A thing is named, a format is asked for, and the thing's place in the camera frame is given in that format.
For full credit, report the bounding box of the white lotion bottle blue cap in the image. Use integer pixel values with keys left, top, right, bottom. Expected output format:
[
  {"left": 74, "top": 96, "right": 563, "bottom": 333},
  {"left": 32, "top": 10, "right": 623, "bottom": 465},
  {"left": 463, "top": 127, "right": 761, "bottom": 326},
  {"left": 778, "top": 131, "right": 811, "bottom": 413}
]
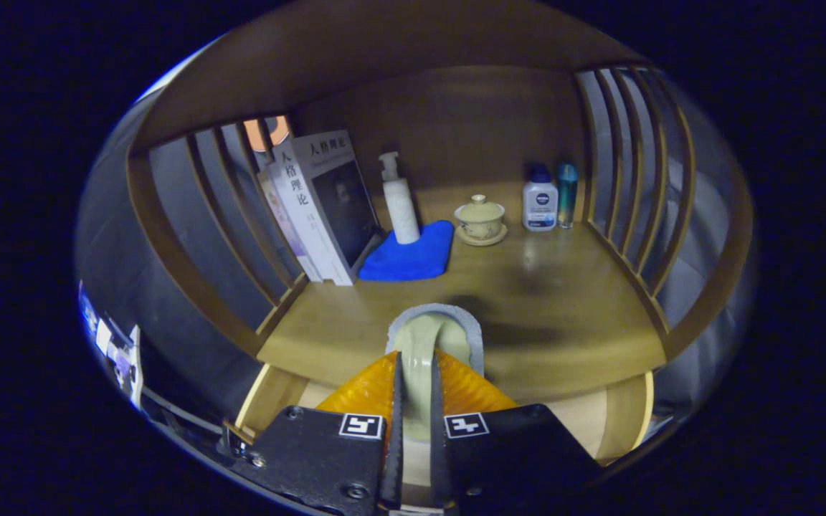
[{"left": 522, "top": 165, "right": 559, "bottom": 232}]

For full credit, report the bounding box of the teal bottle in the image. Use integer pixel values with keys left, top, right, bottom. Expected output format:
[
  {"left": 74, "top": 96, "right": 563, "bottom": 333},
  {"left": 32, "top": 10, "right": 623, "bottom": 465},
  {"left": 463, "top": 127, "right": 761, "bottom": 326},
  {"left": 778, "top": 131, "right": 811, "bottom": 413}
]
[{"left": 556, "top": 163, "right": 579, "bottom": 230}]

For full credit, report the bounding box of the wooden drawer with black knob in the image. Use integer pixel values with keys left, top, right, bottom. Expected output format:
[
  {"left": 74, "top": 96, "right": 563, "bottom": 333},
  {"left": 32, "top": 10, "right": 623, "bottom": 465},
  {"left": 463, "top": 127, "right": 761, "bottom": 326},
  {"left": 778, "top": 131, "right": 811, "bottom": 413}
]
[{"left": 223, "top": 362, "right": 654, "bottom": 488}]

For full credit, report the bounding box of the wooden countertop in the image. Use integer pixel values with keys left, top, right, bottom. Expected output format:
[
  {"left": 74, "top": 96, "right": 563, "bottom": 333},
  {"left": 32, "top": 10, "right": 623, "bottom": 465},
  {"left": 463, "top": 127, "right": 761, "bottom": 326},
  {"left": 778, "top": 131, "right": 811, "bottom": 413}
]
[{"left": 257, "top": 183, "right": 668, "bottom": 402}]

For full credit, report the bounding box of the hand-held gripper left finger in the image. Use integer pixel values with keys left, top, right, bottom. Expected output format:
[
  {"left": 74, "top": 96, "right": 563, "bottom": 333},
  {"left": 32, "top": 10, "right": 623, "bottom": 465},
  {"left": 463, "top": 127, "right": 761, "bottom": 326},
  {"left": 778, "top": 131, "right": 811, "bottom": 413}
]
[{"left": 230, "top": 351, "right": 403, "bottom": 516}]

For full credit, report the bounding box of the white pump bottle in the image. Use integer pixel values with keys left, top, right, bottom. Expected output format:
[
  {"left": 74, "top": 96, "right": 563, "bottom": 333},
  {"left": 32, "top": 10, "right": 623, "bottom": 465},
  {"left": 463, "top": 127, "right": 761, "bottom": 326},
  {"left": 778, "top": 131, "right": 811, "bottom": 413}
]
[{"left": 378, "top": 151, "right": 422, "bottom": 245}]

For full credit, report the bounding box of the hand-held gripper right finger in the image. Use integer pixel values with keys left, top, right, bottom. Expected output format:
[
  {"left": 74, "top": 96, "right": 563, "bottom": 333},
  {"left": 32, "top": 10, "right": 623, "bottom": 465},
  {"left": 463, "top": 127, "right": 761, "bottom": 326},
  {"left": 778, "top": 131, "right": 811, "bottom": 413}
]
[{"left": 429, "top": 350, "right": 604, "bottom": 515}]

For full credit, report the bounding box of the beige lidded teacup with saucer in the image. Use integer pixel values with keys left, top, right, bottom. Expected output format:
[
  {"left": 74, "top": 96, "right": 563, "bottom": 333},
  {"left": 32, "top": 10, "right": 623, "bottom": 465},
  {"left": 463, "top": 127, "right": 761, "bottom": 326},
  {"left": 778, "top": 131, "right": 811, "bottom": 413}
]
[{"left": 454, "top": 194, "right": 508, "bottom": 247}]

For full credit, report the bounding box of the wooden cabinet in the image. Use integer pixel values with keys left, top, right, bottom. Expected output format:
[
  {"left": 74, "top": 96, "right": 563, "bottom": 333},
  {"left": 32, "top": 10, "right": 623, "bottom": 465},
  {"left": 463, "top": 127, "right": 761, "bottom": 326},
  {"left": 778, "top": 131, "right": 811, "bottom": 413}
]
[{"left": 126, "top": 0, "right": 754, "bottom": 467}]

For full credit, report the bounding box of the thin white purple book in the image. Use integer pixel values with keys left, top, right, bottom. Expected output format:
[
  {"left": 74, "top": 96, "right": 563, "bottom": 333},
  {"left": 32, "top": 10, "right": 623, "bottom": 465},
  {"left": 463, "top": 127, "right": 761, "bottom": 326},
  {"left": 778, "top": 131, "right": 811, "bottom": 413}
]
[{"left": 257, "top": 168, "right": 324, "bottom": 282}]

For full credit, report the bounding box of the thick white book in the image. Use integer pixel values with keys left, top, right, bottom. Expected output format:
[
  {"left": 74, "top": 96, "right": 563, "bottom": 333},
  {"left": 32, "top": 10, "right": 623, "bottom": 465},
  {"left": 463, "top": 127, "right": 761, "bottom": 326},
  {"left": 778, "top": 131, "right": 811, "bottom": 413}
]
[{"left": 280, "top": 129, "right": 384, "bottom": 286}]

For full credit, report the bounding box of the blue cloth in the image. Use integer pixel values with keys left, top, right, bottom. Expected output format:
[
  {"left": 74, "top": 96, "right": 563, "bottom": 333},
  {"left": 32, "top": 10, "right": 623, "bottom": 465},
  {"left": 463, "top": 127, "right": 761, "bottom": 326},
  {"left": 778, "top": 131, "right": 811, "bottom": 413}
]
[{"left": 358, "top": 219, "right": 455, "bottom": 282}]

